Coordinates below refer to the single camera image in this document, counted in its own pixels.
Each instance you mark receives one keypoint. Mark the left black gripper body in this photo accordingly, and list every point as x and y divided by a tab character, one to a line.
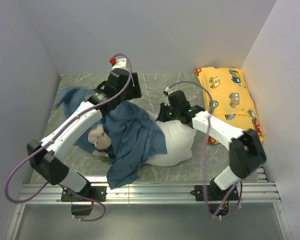
133	91

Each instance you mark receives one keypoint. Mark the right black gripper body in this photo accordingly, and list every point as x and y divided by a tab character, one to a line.
169	114

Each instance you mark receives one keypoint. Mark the white pillow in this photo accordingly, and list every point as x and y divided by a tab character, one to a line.
179	139

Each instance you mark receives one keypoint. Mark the blue cartoon print pillowcase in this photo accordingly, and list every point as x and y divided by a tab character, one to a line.
135	138

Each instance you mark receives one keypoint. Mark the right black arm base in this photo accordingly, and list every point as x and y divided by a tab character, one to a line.
222	203

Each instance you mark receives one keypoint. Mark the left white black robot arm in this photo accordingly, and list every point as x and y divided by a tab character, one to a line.
45	156

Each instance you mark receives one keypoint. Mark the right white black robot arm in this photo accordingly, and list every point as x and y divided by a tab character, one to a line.
246	152

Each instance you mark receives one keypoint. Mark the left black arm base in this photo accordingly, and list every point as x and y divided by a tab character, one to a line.
82	204

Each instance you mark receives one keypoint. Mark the yellow car print pillow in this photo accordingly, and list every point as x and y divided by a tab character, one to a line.
229	97

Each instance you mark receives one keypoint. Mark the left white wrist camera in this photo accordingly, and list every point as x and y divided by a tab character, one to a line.
118	63

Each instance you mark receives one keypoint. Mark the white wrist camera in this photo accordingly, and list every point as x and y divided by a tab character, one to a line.
167	92
118	63

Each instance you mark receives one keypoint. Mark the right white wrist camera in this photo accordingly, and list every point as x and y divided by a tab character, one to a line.
167	92

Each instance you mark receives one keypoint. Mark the aluminium mounting rail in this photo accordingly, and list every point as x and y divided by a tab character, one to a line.
154	193

